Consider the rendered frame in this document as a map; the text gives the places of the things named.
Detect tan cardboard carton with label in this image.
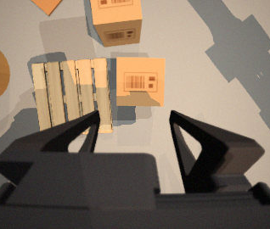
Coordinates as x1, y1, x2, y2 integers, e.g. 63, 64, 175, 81
116, 58, 165, 106

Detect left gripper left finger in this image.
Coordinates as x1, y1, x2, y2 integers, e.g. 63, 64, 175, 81
5, 110, 100, 153

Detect brown cardboard carton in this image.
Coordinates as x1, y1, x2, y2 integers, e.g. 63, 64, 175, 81
91, 0, 143, 47

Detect small wooden pallet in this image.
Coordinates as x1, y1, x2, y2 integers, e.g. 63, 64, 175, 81
31, 58, 113, 133

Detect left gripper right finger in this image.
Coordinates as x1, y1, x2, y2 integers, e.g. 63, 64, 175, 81
169, 110, 265, 193

